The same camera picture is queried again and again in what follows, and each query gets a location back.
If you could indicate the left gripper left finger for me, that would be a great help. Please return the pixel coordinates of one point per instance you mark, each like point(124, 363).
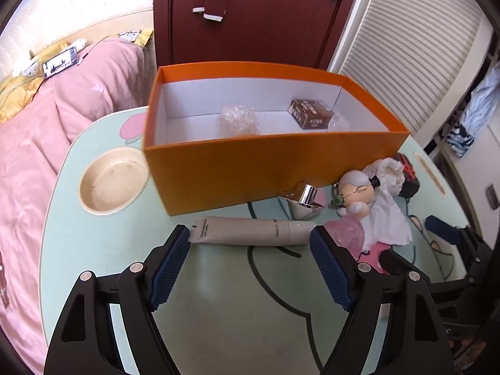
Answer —
point(84, 342)

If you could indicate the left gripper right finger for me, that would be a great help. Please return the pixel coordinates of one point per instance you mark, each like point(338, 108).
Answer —
point(415, 340)

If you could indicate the brown box red symbol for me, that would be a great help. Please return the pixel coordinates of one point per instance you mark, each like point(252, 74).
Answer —
point(410, 185)

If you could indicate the cream cosmetic tube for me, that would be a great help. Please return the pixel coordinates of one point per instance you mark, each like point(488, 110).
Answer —
point(237, 231)

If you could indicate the clear plastic cup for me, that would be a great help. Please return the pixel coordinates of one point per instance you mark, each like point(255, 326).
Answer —
point(234, 121)

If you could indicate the crumpled white tissue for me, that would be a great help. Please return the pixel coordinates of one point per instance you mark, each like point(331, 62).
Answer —
point(385, 222)

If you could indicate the pink heart shaped dish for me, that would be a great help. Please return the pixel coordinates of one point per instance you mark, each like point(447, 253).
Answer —
point(347, 233)

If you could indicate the white-haired doll figure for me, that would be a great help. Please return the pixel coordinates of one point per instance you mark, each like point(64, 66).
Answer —
point(355, 190)

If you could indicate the zebra pattern bag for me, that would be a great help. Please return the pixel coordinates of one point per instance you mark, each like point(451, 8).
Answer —
point(459, 140)

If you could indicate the pink bed quilt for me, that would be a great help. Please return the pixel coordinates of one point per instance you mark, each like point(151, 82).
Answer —
point(114, 75)

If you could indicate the brown printed small carton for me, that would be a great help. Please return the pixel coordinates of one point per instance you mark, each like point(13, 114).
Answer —
point(311, 114)

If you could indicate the orange cardboard box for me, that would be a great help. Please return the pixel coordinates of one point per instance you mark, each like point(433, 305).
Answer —
point(195, 170)

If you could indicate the yellow pillow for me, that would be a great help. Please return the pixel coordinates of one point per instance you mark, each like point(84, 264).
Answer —
point(18, 89)

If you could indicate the white louvered closet door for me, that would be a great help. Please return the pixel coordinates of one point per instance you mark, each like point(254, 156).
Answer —
point(417, 57)

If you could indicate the smartphone on bed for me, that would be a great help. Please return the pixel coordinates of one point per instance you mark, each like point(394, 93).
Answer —
point(60, 62)

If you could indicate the dark red wooden door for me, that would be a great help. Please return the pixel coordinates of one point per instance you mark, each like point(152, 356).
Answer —
point(298, 32)

